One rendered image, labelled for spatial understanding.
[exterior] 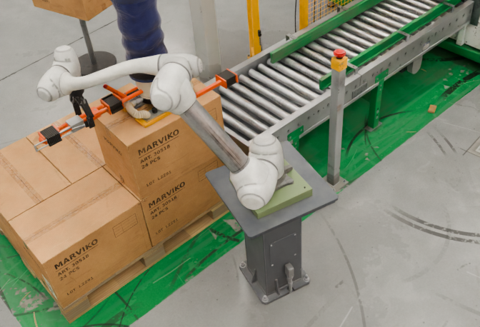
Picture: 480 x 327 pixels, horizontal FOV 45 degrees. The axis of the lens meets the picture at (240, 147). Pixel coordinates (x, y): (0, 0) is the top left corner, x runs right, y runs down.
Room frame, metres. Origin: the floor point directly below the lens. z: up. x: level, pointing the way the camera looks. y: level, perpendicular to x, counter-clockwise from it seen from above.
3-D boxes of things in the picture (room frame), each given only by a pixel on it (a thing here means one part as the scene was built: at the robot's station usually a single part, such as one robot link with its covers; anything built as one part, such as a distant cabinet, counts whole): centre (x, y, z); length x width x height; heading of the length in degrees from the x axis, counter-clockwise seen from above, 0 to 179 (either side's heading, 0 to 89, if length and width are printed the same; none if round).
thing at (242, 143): (2.80, 0.16, 0.58); 0.70 x 0.03 x 0.06; 38
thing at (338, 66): (2.76, -0.60, 0.50); 0.07 x 0.07 x 1.00; 38
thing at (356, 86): (3.27, -0.97, 0.50); 2.31 x 0.05 x 0.19; 128
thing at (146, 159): (2.57, 0.44, 0.74); 0.60 x 0.40 x 0.40; 126
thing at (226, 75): (2.55, 0.04, 1.08); 0.09 x 0.08 x 0.05; 37
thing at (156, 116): (2.50, 0.37, 0.97); 0.34 x 0.10 x 0.05; 127
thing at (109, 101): (2.42, 0.63, 1.07); 0.10 x 0.08 x 0.06; 37
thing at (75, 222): (2.62, 0.88, 0.34); 1.20 x 1.00 x 0.40; 128
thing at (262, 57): (3.78, -0.56, 0.50); 2.31 x 0.05 x 0.19; 128
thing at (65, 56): (2.30, 0.76, 1.41); 0.13 x 0.11 x 0.16; 163
